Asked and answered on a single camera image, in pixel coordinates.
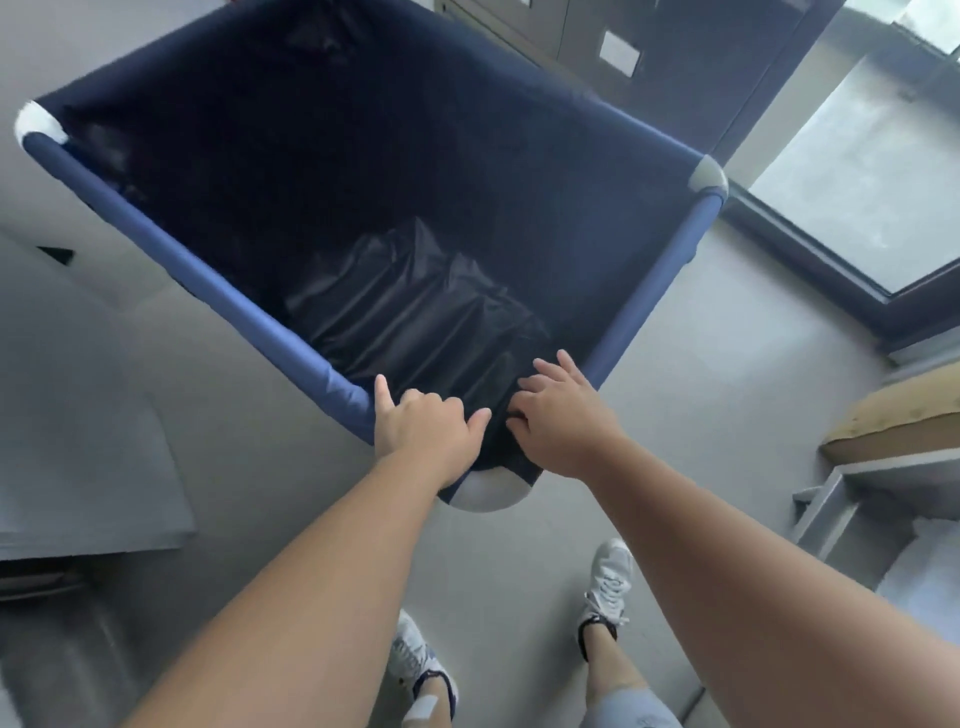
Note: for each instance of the person's right hand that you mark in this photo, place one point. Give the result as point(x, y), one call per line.
point(570, 427)

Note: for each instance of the person's left hand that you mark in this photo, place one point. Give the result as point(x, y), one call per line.
point(427, 439)

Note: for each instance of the person's left thumb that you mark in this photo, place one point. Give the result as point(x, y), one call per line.
point(478, 424)

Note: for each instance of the person's right thumb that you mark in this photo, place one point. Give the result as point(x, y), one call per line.
point(516, 427)

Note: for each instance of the person's left little finger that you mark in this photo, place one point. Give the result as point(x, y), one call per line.
point(383, 394)

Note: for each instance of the person's right middle finger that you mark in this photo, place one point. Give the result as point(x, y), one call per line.
point(549, 369)

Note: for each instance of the black plastic bag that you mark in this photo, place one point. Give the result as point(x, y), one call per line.
point(420, 315)

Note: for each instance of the person's right forearm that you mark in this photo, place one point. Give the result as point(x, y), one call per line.
point(750, 600)

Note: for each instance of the person's left forearm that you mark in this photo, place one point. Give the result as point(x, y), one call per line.
point(315, 592)

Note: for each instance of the white right sneaker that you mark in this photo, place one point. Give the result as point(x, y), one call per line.
point(609, 581)

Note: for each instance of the white sneaker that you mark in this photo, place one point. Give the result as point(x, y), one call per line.
point(609, 581)
point(411, 656)

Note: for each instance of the white left sneaker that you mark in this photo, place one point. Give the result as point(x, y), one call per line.
point(411, 656)

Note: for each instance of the person's right leg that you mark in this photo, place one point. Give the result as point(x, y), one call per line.
point(611, 664)

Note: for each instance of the person's leg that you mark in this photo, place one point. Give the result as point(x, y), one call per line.
point(611, 664)
point(429, 701)

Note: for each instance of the person's left leg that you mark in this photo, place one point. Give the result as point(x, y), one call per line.
point(429, 701)

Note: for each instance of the blue fabric laundry hamper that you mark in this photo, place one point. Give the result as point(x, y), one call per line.
point(225, 150)

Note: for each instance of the grey shorts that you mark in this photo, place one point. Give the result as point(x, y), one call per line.
point(630, 711)

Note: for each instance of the grey flat board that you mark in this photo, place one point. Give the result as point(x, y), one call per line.
point(75, 450)

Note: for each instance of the white cabinet label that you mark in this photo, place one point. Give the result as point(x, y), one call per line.
point(619, 52)

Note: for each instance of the tan cushion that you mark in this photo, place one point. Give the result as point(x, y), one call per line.
point(900, 420)

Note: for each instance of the dark framed window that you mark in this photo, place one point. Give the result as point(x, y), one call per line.
point(870, 150)

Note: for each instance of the grey bench frame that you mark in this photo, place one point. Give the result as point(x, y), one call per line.
point(832, 510)

